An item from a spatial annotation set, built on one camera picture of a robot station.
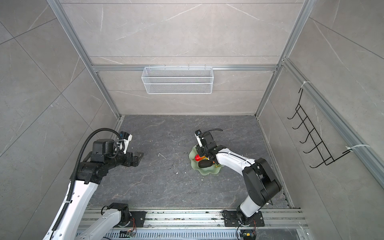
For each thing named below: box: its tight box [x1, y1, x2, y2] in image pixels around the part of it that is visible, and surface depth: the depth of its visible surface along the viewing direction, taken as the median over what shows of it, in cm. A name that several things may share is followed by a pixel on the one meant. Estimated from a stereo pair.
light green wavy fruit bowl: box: [188, 145, 224, 176], surface depth 92 cm
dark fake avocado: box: [198, 159, 213, 168], surface depth 92 cm
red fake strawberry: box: [194, 154, 202, 162], surface depth 94 cm
